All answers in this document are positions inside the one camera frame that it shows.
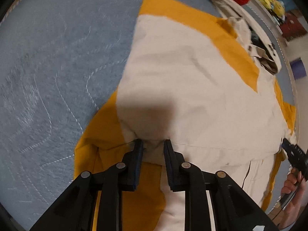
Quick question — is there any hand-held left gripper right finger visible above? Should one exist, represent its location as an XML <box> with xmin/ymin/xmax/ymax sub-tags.
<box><xmin>164</xmin><ymin>140</ymin><xmax>281</xmax><ymax>231</ymax></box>

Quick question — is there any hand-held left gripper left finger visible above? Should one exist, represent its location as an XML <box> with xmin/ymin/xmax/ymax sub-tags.
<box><xmin>30</xmin><ymin>139</ymin><xmax>144</xmax><ymax>231</ymax></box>

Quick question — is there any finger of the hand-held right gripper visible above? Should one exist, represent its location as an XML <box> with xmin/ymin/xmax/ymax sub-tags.
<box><xmin>280</xmin><ymin>138</ymin><xmax>293</xmax><ymax>155</ymax></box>

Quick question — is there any beige and yellow jacket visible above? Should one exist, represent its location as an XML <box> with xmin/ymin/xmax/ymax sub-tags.
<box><xmin>73</xmin><ymin>0</ymin><xmax>297</xmax><ymax>231</ymax></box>

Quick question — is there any person's right hand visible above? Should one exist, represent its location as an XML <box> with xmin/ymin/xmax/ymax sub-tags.
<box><xmin>280</xmin><ymin>167</ymin><xmax>308</xmax><ymax>229</ymax></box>

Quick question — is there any purple object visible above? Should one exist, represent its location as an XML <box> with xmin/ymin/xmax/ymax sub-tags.
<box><xmin>290</xmin><ymin>59</ymin><xmax>308</xmax><ymax>80</ymax></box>

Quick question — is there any dark red bag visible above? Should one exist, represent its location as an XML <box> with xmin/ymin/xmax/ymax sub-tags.
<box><xmin>281</xmin><ymin>8</ymin><xmax>308</xmax><ymax>42</ymax></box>

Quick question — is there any blue quilted bed mattress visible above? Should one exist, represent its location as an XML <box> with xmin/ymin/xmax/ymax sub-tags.
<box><xmin>0</xmin><ymin>0</ymin><xmax>298</xmax><ymax>231</ymax></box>

